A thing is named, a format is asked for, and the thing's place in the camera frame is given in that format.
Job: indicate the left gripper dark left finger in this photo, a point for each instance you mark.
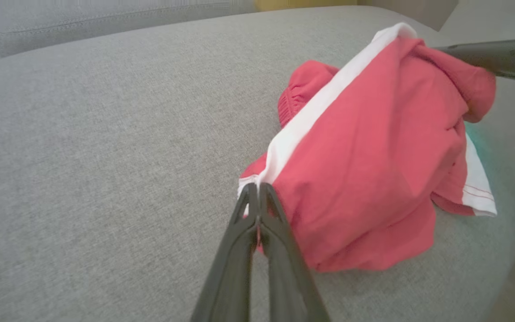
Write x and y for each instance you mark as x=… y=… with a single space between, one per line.
x=233 y=259

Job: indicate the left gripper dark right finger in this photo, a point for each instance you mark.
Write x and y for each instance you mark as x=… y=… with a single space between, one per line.
x=284 y=264

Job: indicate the red basketball jersey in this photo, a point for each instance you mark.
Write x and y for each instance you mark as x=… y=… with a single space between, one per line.
x=373 y=156

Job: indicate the grey sofa seat cushion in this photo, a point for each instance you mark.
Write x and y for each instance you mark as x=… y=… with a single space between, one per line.
x=105 y=179

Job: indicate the yellow sofa cushion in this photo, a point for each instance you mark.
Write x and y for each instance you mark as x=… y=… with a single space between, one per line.
x=302 y=3

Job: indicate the grey sofa back cushion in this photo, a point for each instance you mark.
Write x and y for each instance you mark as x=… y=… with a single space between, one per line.
x=105 y=22

